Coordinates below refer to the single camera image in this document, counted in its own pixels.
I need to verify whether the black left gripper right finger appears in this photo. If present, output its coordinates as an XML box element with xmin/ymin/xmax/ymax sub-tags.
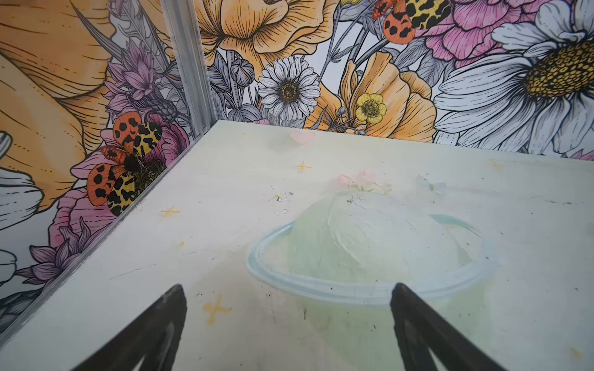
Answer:
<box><xmin>390</xmin><ymin>283</ymin><xmax>503</xmax><ymax>371</ymax></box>

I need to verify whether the aluminium corner post left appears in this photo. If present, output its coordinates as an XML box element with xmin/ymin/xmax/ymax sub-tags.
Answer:
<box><xmin>161</xmin><ymin>0</ymin><xmax>218</xmax><ymax>140</ymax></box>

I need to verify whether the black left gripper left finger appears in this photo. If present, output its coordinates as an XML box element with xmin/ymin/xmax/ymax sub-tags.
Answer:
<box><xmin>74</xmin><ymin>284</ymin><xmax>187</xmax><ymax>370</ymax></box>

